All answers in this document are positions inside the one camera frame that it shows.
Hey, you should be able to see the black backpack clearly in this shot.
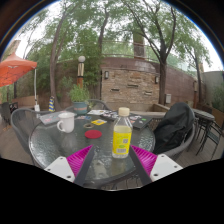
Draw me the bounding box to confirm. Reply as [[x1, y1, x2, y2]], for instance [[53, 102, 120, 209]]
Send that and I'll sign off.
[[152, 101, 196, 155]]

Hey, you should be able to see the dark side table with chairs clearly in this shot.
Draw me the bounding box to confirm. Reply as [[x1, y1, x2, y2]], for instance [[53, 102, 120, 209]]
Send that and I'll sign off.
[[191, 106, 224, 158]]

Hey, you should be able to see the white printed paper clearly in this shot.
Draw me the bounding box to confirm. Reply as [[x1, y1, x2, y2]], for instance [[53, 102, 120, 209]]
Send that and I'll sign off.
[[87, 109, 107, 116]]

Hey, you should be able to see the green leafy tree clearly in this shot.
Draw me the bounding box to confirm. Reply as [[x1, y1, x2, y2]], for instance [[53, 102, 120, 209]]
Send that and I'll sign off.
[[19, 0, 104, 112], [123, 0, 211, 106]]

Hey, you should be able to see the grey laptop with stickers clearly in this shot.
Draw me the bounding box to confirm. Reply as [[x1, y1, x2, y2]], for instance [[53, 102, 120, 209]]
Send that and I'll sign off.
[[39, 110, 68, 126]]

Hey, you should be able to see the globe-topped lamp post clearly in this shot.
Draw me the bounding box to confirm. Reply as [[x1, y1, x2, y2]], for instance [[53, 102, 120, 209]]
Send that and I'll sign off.
[[76, 55, 87, 88]]

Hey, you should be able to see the group of chairs under tent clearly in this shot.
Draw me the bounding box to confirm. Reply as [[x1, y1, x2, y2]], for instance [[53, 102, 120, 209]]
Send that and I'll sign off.
[[0, 101, 19, 126]]

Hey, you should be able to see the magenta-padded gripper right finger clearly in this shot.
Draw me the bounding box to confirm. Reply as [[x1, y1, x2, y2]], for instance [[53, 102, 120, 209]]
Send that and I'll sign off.
[[128, 143, 184, 187]]

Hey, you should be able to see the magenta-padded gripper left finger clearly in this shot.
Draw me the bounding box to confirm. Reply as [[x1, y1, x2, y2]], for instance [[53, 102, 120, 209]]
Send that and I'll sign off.
[[43, 144, 99, 190]]

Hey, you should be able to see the black laptop with stickers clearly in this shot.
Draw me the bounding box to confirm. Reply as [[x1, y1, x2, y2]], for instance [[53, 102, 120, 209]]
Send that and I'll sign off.
[[99, 109, 154, 130]]

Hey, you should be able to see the blue yellow striped cone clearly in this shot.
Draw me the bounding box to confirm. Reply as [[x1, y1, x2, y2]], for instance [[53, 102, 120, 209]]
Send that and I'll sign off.
[[48, 95, 56, 113]]

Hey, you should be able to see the yellow sticker card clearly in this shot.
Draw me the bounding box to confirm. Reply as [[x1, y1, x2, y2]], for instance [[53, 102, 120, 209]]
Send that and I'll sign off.
[[90, 118, 108, 126]]

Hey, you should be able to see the white mug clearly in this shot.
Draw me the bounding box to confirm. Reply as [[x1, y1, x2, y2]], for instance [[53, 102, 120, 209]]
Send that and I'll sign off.
[[56, 111, 77, 134]]

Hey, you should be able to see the clear bottle with yellow label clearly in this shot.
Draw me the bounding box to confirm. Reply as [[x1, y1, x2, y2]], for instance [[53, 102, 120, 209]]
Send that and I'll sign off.
[[111, 106, 134, 160]]

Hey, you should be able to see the flat round red coaster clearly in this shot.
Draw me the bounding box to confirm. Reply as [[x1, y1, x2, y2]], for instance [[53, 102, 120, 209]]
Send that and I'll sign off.
[[84, 129, 103, 140]]

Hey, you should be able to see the green plant in teal pot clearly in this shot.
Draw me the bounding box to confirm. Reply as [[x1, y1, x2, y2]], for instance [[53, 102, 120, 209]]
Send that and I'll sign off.
[[68, 83, 91, 116]]

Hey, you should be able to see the orange canopy tent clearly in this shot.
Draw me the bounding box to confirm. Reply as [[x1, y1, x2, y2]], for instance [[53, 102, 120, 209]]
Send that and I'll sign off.
[[0, 52, 41, 113]]

